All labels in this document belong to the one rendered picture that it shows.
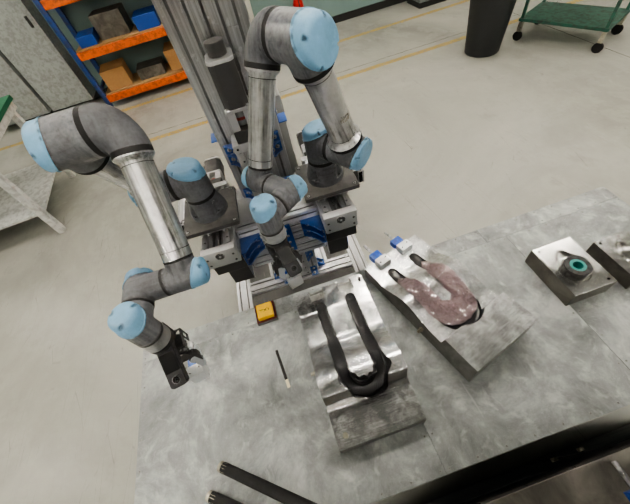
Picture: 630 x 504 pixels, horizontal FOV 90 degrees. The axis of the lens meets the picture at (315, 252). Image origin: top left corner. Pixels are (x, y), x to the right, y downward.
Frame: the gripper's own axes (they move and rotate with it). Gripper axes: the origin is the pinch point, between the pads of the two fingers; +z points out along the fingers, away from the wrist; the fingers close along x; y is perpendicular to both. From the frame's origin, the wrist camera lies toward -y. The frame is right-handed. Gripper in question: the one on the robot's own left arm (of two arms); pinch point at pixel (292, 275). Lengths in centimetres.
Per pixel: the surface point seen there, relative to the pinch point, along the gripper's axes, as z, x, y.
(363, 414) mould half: 9.0, 4.2, -48.8
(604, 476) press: 16, -40, -91
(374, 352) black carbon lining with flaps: 3.3, -8.1, -37.6
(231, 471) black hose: 11, 44, -41
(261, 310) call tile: 11.4, 16.1, 1.0
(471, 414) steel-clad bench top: 15, -23, -64
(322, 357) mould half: 4.6, 5.9, -29.7
